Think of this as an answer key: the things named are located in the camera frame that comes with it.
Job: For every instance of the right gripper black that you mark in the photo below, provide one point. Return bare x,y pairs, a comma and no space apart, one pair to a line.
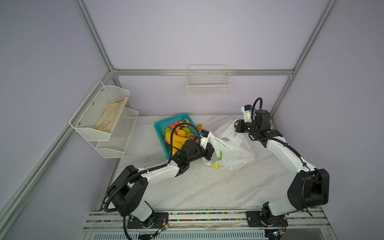
238,127

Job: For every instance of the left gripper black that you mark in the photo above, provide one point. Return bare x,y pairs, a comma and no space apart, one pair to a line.
209,151

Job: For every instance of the orange fake pear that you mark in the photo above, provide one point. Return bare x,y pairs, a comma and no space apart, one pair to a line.
200,127

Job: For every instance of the white plastic bag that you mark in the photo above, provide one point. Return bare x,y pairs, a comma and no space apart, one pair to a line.
232,150

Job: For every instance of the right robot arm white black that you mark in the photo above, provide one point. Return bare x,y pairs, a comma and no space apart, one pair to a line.
310,185

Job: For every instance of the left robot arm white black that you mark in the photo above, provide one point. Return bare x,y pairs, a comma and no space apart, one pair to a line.
125,194

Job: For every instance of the green fake apple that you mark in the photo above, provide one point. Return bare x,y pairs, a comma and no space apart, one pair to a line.
186,129

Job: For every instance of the yellow banana bunch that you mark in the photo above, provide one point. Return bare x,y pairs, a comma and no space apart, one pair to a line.
178,141

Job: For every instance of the lower white mesh shelf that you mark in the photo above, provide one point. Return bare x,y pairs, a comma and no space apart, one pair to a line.
117,145

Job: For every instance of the white mesh shelf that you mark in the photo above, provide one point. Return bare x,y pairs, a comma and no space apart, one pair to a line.
117,145
87,115

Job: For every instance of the beige cloth in shelf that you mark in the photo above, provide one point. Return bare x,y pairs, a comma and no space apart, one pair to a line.
110,115

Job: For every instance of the upper white mesh shelf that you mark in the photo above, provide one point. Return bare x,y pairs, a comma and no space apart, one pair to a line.
87,115

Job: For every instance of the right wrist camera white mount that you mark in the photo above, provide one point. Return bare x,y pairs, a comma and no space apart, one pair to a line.
247,112

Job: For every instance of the white wire wall basket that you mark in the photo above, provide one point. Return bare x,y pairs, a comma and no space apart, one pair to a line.
208,86

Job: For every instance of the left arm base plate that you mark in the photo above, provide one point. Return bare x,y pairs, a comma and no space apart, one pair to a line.
155,221

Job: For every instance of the aluminium frame rail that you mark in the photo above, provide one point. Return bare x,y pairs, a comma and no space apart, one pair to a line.
186,72

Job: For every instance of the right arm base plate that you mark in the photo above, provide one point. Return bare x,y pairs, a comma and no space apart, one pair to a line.
260,219

